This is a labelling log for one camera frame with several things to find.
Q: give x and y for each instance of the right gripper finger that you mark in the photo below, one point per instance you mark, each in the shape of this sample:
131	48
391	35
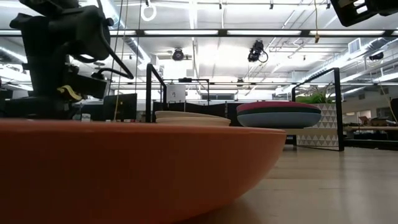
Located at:
345	14

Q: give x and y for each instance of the magenta plate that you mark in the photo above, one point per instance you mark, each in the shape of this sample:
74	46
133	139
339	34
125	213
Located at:
276	105

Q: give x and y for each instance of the dark green plate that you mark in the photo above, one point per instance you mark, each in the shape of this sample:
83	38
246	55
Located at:
280	111

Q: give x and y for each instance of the dark orange plate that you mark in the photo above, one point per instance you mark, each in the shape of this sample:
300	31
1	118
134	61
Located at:
124	171

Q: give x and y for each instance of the periwinkle blue plate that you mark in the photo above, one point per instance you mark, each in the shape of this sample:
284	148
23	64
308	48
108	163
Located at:
280	120

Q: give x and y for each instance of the warm grey plate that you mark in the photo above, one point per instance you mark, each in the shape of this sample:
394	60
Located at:
180	114

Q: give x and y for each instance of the pale peach plate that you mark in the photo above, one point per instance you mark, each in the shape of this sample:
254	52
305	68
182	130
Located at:
192	122

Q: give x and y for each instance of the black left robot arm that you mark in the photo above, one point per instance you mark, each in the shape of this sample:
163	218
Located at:
84	34

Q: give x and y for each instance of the black metal wooden shelf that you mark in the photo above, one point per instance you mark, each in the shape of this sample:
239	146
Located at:
339	109

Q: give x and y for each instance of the cardboard boxes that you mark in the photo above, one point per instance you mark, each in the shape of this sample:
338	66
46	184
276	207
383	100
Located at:
376	121

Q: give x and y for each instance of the wooden background desk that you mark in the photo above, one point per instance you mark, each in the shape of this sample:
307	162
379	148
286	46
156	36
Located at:
373	128

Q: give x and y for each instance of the potted succulent patterned pot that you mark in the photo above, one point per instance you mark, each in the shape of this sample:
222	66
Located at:
323	137

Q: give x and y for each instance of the white box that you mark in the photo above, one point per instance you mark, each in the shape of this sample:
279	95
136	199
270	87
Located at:
175	93

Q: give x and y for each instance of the round black ceiling device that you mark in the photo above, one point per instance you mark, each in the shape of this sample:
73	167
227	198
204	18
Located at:
178	54

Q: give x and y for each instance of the black beam with lights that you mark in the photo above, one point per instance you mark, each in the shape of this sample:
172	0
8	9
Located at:
186	32

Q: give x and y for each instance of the black mounted camera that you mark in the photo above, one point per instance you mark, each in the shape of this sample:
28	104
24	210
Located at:
256	51

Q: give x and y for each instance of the black partition wall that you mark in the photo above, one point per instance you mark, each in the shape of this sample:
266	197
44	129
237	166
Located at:
211	109

